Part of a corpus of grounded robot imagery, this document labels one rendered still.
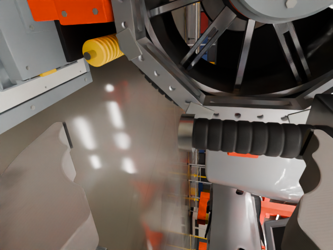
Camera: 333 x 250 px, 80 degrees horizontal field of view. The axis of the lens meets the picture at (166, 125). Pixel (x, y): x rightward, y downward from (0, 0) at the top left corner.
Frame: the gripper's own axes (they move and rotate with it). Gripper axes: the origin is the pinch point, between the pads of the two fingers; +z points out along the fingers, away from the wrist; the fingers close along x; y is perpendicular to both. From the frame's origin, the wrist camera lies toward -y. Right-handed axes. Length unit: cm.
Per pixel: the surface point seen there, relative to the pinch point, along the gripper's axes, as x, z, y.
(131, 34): -9.3, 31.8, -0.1
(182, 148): 0.4, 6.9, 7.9
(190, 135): 1.2, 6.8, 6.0
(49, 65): -43, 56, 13
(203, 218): 64, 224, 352
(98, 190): -52, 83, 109
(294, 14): 11.2, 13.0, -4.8
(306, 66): 28.1, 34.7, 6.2
